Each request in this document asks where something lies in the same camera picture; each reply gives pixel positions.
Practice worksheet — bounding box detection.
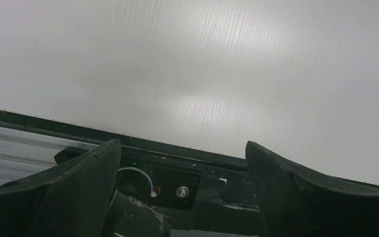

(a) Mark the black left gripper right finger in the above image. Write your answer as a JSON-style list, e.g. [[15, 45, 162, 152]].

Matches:
[[245, 141, 379, 237]]

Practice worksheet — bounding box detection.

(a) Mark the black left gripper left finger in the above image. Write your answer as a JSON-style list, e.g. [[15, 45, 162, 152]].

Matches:
[[0, 140, 121, 237]]

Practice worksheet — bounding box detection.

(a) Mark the aluminium frame rail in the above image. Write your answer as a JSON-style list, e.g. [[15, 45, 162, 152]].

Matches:
[[0, 127, 96, 185]]

